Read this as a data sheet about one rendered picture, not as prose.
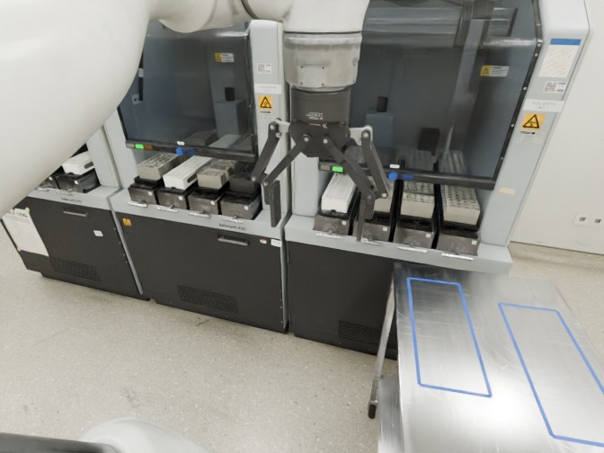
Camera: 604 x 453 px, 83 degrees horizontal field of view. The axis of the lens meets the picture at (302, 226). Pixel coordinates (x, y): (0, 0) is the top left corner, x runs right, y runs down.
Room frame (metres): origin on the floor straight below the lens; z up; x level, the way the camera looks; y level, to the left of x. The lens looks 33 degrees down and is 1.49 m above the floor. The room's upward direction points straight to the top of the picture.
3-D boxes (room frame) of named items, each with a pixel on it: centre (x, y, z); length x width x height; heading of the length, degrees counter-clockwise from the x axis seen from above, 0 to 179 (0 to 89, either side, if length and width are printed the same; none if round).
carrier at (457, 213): (1.07, -0.58, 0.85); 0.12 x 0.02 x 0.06; 73
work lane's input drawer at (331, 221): (1.42, -0.20, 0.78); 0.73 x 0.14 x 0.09; 164
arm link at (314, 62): (0.45, -0.02, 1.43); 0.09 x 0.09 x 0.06
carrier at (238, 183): (1.31, 0.25, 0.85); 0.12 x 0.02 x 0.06; 74
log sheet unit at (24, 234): (1.59, 1.57, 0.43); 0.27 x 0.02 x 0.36; 74
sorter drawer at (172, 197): (1.62, 0.48, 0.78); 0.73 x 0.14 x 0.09; 164
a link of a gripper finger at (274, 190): (0.47, 0.04, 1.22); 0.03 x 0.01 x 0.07; 164
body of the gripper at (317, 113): (0.45, -0.02, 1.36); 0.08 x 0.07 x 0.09; 74
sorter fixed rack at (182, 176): (1.49, 0.51, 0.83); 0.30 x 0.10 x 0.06; 164
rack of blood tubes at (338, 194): (1.29, -0.16, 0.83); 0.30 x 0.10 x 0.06; 164
